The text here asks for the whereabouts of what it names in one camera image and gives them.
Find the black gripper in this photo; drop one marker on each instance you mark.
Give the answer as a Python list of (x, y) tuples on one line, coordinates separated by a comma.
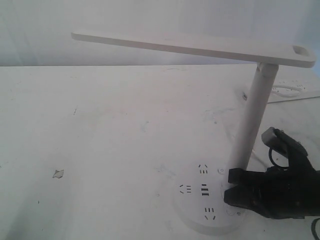
[(292, 188)]

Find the white desk lamp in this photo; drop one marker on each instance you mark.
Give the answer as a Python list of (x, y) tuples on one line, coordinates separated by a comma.
[(198, 196)]

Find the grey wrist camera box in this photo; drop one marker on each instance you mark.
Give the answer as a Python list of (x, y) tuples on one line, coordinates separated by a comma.
[(270, 139)]

